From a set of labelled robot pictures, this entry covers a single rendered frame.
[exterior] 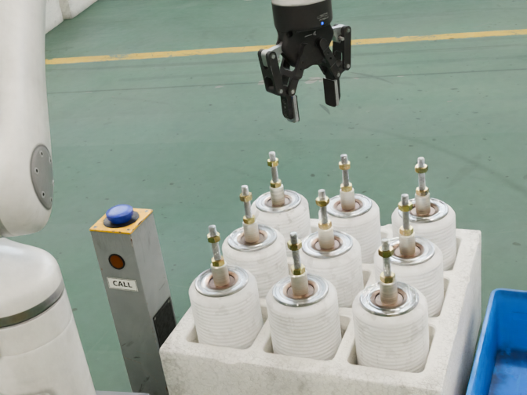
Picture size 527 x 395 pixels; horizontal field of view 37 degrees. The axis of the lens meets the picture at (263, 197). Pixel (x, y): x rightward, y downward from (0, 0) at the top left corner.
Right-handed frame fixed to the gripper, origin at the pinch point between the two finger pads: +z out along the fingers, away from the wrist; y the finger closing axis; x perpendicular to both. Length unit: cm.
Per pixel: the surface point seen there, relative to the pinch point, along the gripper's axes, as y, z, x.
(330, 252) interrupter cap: -1.3, 21.7, -2.5
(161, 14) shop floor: 110, 47, 250
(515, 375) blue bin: 19, 47, -19
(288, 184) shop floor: 38, 47, 62
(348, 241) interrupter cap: 2.4, 21.7, -2.1
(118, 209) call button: -22.0, 14.1, 20.3
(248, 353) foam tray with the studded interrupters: -18.3, 29.1, -4.3
